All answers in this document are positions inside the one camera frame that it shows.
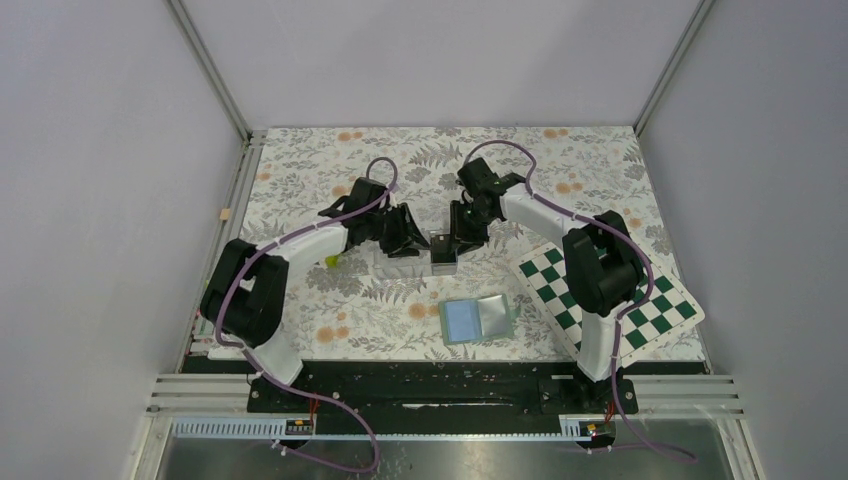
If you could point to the aluminium frame rail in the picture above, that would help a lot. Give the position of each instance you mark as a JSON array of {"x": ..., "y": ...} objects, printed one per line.
[{"x": 197, "y": 386}]

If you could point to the green card holder wallet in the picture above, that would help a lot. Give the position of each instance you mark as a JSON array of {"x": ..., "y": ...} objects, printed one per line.
[{"x": 476, "y": 319}]

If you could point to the floral patterned table mat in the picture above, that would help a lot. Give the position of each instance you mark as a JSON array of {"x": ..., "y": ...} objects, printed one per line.
[{"x": 346, "y": 313}]

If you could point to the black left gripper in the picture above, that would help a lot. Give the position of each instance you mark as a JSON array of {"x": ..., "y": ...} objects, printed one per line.
[{"x": 408, "y": 240}]

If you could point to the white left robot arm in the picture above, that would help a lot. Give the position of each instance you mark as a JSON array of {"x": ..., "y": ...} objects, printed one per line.
[{"x": 245, "y": 297}]

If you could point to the dark credit card stack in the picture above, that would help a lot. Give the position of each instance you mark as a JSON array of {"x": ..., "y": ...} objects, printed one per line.
[{"x": 442, "y": 250}]

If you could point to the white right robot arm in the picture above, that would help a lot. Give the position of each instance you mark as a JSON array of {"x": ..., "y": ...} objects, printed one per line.
[{"x": 602, "y": 265}]

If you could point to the clear card box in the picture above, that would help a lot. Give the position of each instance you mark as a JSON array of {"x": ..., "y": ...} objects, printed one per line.
[{"x": 420, "y": 266}]

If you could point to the green white checkerboard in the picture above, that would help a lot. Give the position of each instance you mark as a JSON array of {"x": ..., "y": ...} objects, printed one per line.
[{"x": 662, "y": 329}]

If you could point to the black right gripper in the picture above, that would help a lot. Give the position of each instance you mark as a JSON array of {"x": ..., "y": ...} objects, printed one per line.
[{"x": 463, "y": 238}]

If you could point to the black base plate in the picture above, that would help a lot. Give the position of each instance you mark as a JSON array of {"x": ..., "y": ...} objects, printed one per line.
[{"x": 422, "y": 398}]

